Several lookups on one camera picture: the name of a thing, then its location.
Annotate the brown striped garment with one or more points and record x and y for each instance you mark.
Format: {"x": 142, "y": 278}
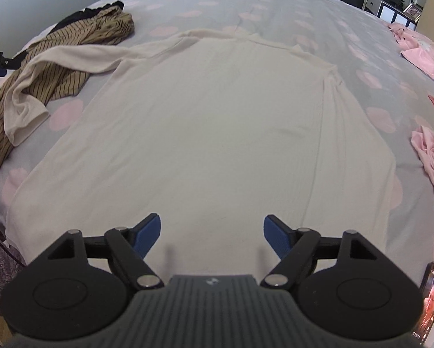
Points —
{"x": 104, "y": 29}

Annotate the pale pink garment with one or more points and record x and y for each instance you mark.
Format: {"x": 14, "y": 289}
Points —
{"x": 432, "y": 163}

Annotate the cream long-sleeve shirt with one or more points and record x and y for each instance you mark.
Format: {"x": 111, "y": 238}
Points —
{"x": 202, "y": 123}

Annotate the photo frame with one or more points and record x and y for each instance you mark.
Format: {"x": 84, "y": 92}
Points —
{"x": 414, "y": 11}

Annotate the white drawer nightstand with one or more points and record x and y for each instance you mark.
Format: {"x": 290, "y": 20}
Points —
{"x": 383, "y": 9}

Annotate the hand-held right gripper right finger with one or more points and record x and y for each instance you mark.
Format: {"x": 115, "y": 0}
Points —
{"x": 276, "y": 235}

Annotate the black garment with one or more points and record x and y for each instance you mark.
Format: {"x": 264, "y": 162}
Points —
{"x": 79, "y": 16}

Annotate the crumpled pink dotted garment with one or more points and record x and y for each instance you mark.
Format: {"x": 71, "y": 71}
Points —
{"x": 405, "y": 32}

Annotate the light pink printed pillow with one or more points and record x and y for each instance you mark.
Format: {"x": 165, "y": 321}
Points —
{"x": 427, "y": 61}

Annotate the smartphone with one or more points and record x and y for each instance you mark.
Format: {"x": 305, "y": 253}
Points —
{"x": 431, "y": 304}

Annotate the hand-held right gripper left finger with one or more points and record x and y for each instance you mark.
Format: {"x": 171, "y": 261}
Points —
{"x": 148, "y": 234}

